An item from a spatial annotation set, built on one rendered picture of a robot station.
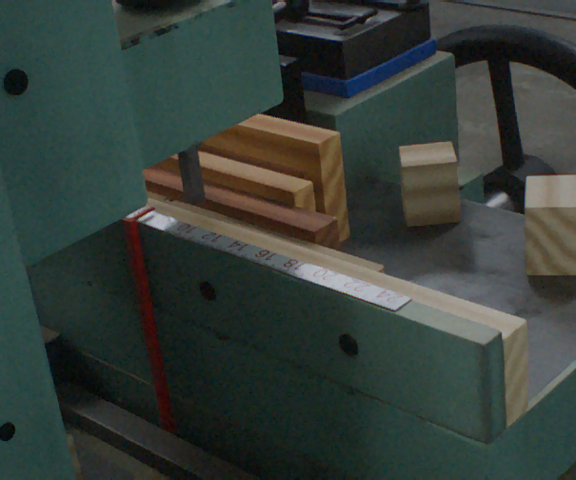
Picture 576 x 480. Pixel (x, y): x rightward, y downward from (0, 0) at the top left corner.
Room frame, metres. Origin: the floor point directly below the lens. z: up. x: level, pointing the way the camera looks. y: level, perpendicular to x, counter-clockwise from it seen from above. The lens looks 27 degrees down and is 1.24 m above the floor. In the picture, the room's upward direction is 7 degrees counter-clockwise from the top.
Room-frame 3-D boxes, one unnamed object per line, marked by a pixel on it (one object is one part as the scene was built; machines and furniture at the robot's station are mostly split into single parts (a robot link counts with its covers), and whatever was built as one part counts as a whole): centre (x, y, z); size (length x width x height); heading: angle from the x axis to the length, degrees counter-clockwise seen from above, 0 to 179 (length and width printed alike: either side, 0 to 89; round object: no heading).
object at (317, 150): (0.73, 0.05, 0.94); 0.24 x 0.02 x 0.07; 44
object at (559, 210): (0.60, -0.16, 0.92); 0.04 x 0.04 x 0.04; 75
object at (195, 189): (0.63, 0.05, 0.97); 0.01 x 0.01 x 0.05; 44
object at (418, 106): (0.81, -0.04, 0.92); 0.15 x 0.13 x 0.09; 44
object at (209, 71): (0.62, 0.07, 1.03); 0.14 x 0.07 x 0.09; 134
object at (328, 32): (0.82, -0.04, 0.99); 0.13 x 0.11 x 0.06; 44
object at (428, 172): (0.67, -0.09, 0.92); 0.03 x 0.03 x 0.04; 86
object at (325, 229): (0.67, 0.06, 0.92); 0.23 x 0.02 x 0.05; 44
